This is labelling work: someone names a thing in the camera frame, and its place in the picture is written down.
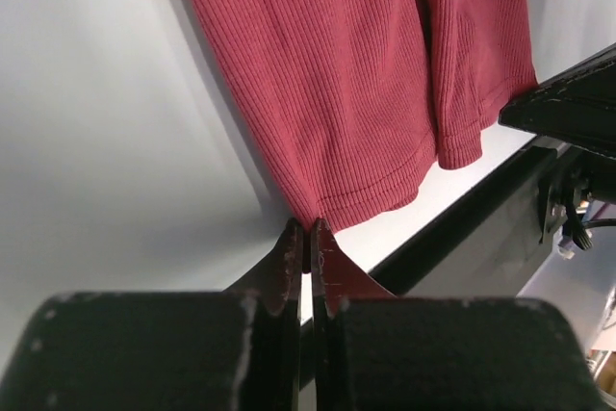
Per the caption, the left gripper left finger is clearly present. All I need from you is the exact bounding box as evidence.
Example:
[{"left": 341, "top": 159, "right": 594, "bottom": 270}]
[{"left": 9, "top": 220, "right": 303, "bottom": 410}]

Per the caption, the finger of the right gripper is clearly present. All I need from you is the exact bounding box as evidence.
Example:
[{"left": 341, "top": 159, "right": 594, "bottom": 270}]
[{"left": 499, "top": 44, "right": 615, "bottom": 159}]

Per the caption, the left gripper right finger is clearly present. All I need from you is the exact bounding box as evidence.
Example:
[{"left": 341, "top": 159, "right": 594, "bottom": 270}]
[{"left": 310, "top": 220, "right": 602, "bottom": 410}]

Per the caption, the pink tank top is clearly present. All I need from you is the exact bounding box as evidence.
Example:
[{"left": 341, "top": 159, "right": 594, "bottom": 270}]
[{"left": 191, "top": 0, "right": 536, "bottom": 231}]

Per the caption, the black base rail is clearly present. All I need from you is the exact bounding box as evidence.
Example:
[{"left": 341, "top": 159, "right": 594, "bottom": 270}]
[{"left": 370, "top": 146, "right": 591, "bottom": 297}]

